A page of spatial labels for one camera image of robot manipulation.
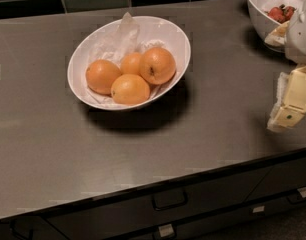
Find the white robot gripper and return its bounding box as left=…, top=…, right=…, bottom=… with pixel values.
left=264, top=0, right=306, bottom=132

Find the red fruit in bowl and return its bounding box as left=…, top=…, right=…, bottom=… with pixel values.
left=267, top=5, right=296, bottom=24

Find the white fruit bowl right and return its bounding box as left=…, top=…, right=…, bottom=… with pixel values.
left=247, top=0, right=304, bottom=40

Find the back small orange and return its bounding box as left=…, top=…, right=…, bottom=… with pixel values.
left=120, top=52, right=141, bottom=75

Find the white oval bowl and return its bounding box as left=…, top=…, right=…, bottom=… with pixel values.
left=67, top=16, right=191, bottom=111

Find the right dark drawer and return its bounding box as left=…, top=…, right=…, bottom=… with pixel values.
left=248, top=157, right=306, bottom=201

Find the dark drawer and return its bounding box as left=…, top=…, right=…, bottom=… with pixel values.
left=128, top=186, right=306, bottom=240
left=248, top=157, right=306, bottom=201
left=48, top=167, right=271, bottom=240

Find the lower dark drawer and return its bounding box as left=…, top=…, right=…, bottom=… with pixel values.
left=128, top=186, right=306, bottom=240

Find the upper dark drawer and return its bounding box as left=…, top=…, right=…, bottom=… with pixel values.
left=48, top=167, right=271, bottom=240

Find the left dark cabinet door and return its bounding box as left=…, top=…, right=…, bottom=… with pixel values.
left=0, top=216, right=69, bottom=240

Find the black drawer handle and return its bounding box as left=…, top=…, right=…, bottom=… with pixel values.
left=152, top=189, right=188, bottom=211

